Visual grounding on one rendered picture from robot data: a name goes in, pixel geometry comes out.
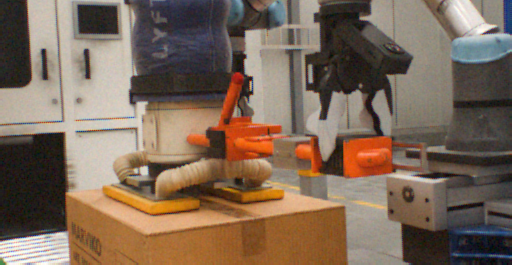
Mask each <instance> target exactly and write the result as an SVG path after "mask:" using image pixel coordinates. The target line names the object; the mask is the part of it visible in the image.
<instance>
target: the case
mask: <svg viewBox="0 0 512 265"><path fill-rule="evenodd" d="M196 199H198V200H199V205H200V207H199V209H191V210H184V211H179V212H172V213H166V214H153V215H152V214H148V213H147V212H144V211H143V210H141V209H137V208H135V207H134V206H132V205H128V204H126V203H124V202H122V201H119V200H116V199H115V198H113V197H111V196H107V195H106V194H103V193H102V188H100V189H92V190H84V191H77V192H66V209H67V223H68V252H69V265H348V246H347V223H346V205H343V204H339V203H335V202H331V201H328V200H320V199H316V198H312V197H308V196H305V195H297V194H293V193H289V192H285V191H284V197H283V198H280V199H274V200H261V201H255V202H248V203H241V202H239V201H235V200H230V199H227V198H224V197H221V196H218V195H212V194H210V193H207V192H204V191H200V196H199V197H196Z"/></svg>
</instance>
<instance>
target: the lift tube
mask: <svg viewBox="0 0 512 265"><path fill-rule="evenodd" d="M129 3H130V6H131V7H132V9H133V11H134V16H135V20H134V27H133V31H132V38H131V47H132V56H133V60H134V67H135V70H136V73H137V75H142V74H152V75H154V74H172V73H197V72H231V66H232V48H231V43H230V37H229V34H228V32H227V30H226V22H227V19H228V17H229V14H230V5H231V3H230V0H129ZM227 93H228V92H206V93H162V94H141V95H134V97H133V102H139V101H186V100H207V99H225V98H226V96H227Z"/></svg>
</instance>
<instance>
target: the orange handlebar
mask: <svg viewBox="0 0 512 265"><path fill-rule="evenodd" d="M243 124H248V127H253V126H267V128H270V134H278V133H282V126H281V124H256V123H235V125H243ZM286 137H289V136H280V135H269V136H265V134H261V136H258V137H244V138H236V139H235V140H234V143H233V146H234V149H235V150H242V151H248V152H245V155H253V156H268V155H269V156H270V157H273V139H275V138H286ZM187 142H189V144H193V145H198V146H208V139H207V138H206V135H203V134H194V133H191V134H189V136H188V137H187ZM295 153H296V155H297V157H298V158H300V159H307V160H311V149H310V145H306V144H301V145H299V146H297V149H296V151H295ZM391 160H392V154H391V152H390V151H389V150H388V149H387V148H380V149H373V150H361V151H359V152H358V154H357V155H356V163H357V164H359V165H361V166H363V167H367V166H380V165H384V164H388V163H389V162H390V161H391Z"/></svg>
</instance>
